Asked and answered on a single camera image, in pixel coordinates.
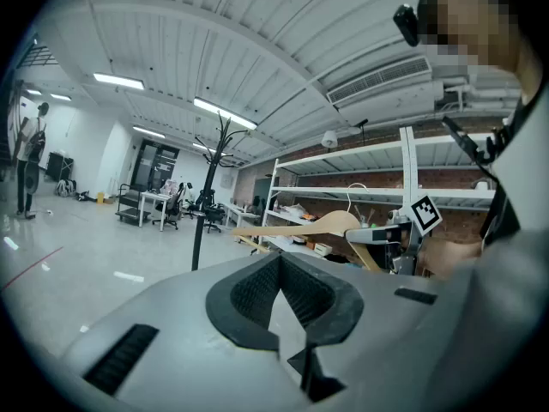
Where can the person's white shirt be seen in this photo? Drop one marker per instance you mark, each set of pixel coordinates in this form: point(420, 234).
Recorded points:
point(525, 165)

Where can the white ceiling air conditioner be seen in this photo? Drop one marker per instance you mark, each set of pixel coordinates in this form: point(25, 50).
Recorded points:
point(381, 86)

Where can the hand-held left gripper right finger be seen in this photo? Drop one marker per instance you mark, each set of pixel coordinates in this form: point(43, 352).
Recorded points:
point(330, 311)

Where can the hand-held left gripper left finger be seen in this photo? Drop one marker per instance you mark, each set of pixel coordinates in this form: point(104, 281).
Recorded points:
point(246, 298)

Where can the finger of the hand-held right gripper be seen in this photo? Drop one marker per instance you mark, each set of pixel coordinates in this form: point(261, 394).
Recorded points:
point(364, 234)

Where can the person's right forearm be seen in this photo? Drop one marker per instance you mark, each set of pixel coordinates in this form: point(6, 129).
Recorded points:
point(450, 256)

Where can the long white table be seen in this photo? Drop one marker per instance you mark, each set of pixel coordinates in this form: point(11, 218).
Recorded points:
point(240, 215)

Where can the black cabinet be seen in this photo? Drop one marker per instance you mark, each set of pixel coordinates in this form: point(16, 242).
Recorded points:
point(59, 166)

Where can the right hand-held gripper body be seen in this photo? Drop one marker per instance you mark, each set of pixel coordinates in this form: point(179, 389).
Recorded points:
point(414, 247)

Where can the wooden clothes hanger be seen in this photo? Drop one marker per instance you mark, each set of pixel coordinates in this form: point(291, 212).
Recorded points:
point(326, 225)

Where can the white desk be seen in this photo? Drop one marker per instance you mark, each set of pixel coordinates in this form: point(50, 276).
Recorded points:
point(154, 198)

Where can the black glass door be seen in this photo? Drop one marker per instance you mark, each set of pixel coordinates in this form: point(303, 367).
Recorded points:
point(154, 165)

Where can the black trolley cart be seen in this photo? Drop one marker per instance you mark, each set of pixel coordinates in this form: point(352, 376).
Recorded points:
point(128, 206)

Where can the white pendant lamp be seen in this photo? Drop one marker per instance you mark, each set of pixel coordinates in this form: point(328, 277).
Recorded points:
point(329, 139)

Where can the person's head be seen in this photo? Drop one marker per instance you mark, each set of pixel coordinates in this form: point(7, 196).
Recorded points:
point(467, 19)

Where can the long ceiling light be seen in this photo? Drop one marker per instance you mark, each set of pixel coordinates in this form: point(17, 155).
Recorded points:
point(118, 81)
point(148, 131)
point(223, 112)
point(60, 97)

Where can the yellow bin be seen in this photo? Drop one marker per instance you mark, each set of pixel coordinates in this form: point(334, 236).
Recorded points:
point(100, 198)

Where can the black head camera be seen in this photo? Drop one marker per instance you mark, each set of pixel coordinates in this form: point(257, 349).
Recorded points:
point(406, 23)

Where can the black office chair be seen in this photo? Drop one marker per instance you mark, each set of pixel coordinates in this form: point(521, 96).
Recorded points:
point(171, 208)
point(213, 217)

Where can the black coat rack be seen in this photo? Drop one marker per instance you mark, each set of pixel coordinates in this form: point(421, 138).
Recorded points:
point(210, 178)

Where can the white metal shelf rack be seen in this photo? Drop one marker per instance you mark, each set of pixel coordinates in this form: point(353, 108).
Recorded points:
point(386, 187)

